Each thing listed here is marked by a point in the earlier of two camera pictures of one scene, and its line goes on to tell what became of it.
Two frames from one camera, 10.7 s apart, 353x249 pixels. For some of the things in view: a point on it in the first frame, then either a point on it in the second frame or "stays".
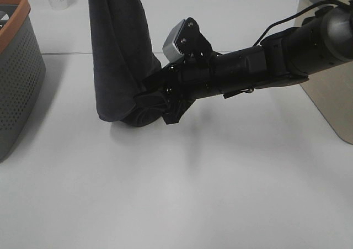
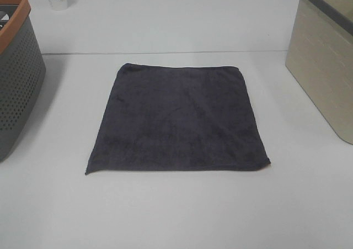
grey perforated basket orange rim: x=22 y=71 stays
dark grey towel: x=122 y=54 → x=164 y=117
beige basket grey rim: x=330 y=89 stays
